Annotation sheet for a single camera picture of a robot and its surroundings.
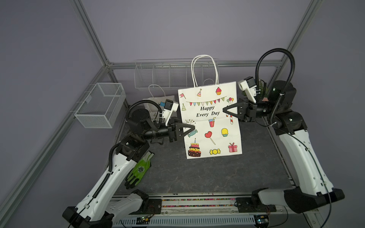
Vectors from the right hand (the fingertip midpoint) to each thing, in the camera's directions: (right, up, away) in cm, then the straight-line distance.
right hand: (222, 111), depth 52 cm
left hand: (-11, -6, +2) cm, 13 cm away
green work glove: (-43, -34, +32) cm, 64 cm away
